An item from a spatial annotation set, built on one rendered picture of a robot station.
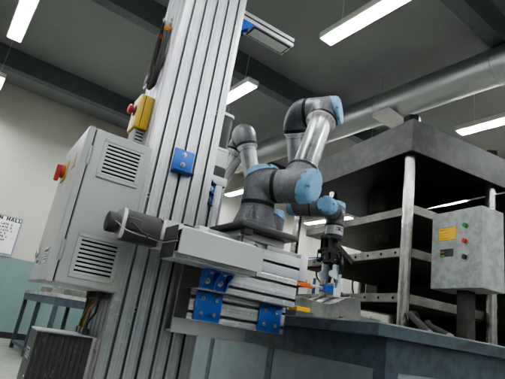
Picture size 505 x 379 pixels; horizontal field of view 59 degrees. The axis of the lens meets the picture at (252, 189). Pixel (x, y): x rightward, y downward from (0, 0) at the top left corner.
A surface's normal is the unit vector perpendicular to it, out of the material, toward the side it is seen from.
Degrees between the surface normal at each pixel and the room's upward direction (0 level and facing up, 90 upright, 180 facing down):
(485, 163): 90
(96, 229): 90
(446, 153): 90
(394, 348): 90
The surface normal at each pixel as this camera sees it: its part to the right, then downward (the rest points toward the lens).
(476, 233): -0.88, -0.27
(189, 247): 0.55, -0.18
